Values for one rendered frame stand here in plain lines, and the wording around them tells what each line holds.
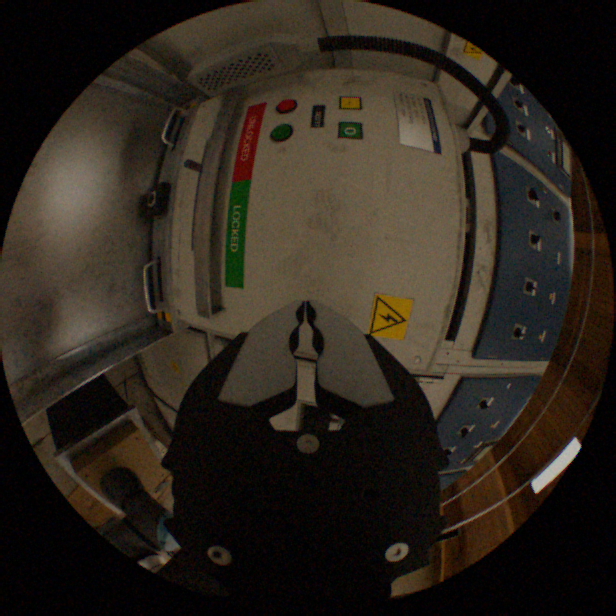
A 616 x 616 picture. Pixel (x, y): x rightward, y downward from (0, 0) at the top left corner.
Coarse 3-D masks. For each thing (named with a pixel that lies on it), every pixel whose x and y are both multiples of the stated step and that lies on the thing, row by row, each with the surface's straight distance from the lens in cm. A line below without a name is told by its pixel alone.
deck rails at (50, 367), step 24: (120, 72) 54; (144, 72) 52; (144, 96) 54; (168, 96) 57; (192, 96) 56; (120, 336) 44; (144, 336) 45; (168, 336) 43; (72, 360) 43; (96, 360) 42; (120, 360) 39; (24, 384) 45; (48, 384) 44; (72, 384) 39; (24, 408) 44
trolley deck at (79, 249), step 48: (96, 96) 51; (48, 144) 46; (96, 144) 46; (144, 144) 49; (48, 192) 42; (96, 192) 43; (144, 192) 46; (48, 240) 41; (96, 240) 41; (144, 240) 45; (0, 288) 42; (48, 288) 40; (96, 288) 41; (0, 336) 44; (48, 336) 42; (96, 336) 43
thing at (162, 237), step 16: (192, 112) 50; (176, 128) 51; (176, 144) 46; (176, 160) 43; (160, 176) 46; (176, 176) 42; (160, 224) 41; (160, 240) 41; (160, 256) 41; (160, 272) 41; (160, 288) 42; (160, 320) 46; (176, 320) 42
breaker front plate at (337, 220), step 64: (192, 128) 47; (320, 128) 29; (384, 128) 30; (448, 128) 34; (192, 192) 37; (256, 192) 28; (320, 192) 24; (384, 192) 24; (448, 192) 28; (192, 256) 34; (256, 256) 26; (320, 256) 23; (384, 256) 23; (448, 256) 26; (192, 320) 38; (256, 320) 28
